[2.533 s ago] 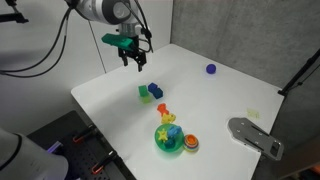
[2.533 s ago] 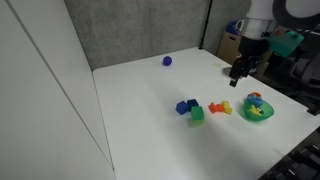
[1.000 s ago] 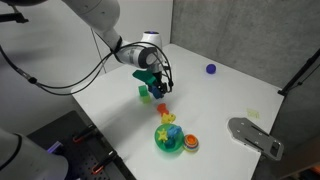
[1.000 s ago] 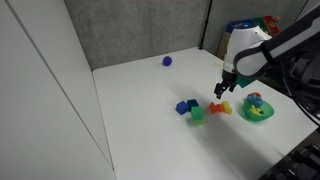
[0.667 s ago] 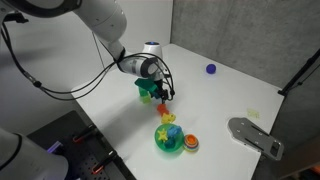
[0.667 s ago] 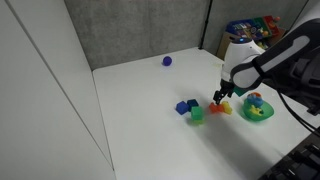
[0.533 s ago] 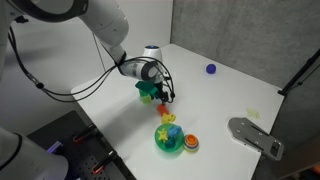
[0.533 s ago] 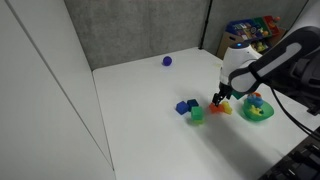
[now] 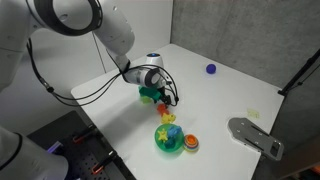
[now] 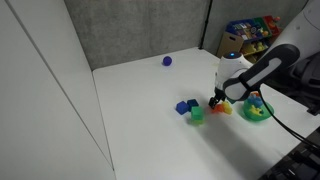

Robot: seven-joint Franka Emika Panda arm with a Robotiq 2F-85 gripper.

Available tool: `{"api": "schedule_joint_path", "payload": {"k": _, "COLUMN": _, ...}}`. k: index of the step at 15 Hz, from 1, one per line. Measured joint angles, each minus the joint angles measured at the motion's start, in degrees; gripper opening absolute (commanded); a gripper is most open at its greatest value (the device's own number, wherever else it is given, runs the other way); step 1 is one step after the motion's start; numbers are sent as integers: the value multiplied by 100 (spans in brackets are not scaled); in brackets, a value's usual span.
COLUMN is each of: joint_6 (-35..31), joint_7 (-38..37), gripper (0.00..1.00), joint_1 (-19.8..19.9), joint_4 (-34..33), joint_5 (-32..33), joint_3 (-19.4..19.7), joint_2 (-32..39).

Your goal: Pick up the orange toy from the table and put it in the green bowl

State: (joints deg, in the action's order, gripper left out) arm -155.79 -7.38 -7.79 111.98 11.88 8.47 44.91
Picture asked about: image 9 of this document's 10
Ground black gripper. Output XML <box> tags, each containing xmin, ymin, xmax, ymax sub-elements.
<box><xmin>155</xmin><ymin>86</ymin><xmax>173</xmax><ymax>107</ymax></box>

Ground orange toy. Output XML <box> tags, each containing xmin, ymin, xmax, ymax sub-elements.
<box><xmin>156</xmin><ymin>103</ymin><xmax>169</xmax><ymax>116</ymax></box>

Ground yellow animal toy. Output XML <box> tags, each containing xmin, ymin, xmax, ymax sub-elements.
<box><xmin>160</xmin><ymin>113</ymin><xmax>177</xmax><ymax>125</ymax></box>

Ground blue animal toy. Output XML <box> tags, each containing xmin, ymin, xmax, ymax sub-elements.
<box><xmin>167</xmin><ymin>124</ymin><xmax>183</xmax><ymax>138</ymax></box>

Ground yellow star toy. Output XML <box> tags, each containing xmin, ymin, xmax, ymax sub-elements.
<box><xmin>157</xmin><ymin>129</ymin><xmax>169</xmax><ymax>143</ymax></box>

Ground teal blue toy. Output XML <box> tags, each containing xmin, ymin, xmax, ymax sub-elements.
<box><xmin>164</xmin><ymin>137</ymin><xmax>177</xmax><ymax>150</ymax></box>

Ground green plastic bowl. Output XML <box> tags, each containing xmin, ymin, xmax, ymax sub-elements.
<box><xmin>154</xmin><ymin>123</ymin><xmax>185</xmax><ymax>152</ymax></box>

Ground rainbow stacking cups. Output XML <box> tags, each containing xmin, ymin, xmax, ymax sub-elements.
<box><xmin>183</xmin><ymin>133</ymin><xmax>200</xmax><ymax>153</ymax></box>

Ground blue ball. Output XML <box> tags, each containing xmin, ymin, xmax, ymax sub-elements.
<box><xmin>205</xmin><ymin>63</ymin><xmax>217</xmax><ymax>75</ymax></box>

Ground black orange spring clamp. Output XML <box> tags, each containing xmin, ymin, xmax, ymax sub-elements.
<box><xmin>90</xmin><ymin>150</ymin><xmax>118</xmax><ymax>175</ymax></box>
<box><xmin>72</xmin><ymin>123</ymin><xmax>98</xmax><ymax>144</ymax></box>

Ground yellow sticky note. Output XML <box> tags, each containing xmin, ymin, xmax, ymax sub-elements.
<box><xmin>247</xmin><ymin>108</ymin><xmax>260</xmax><ymax>119</ymax></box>

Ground grey metal plate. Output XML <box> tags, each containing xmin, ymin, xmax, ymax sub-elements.
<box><xmin>227</xmin><ymin>117</ymin><xmax>285</xmax><ymax>162</ymax></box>

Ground black perforated breadboard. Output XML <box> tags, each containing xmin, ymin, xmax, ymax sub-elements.
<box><xmin>27</xmin><ymin>110</ymin><xmax>136</xmax><ymax>180</ymax></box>

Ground black tripod stand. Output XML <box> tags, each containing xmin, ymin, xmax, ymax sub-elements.
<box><xmin>277</xmin><ymin>48</ymin><xmax>320</xmax><ymax>98</ymax></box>

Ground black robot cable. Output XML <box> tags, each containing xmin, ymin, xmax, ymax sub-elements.
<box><xmin>25</xmin><ymin>38</ymin><xmax>180</xmax><ymax>108</ymax></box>

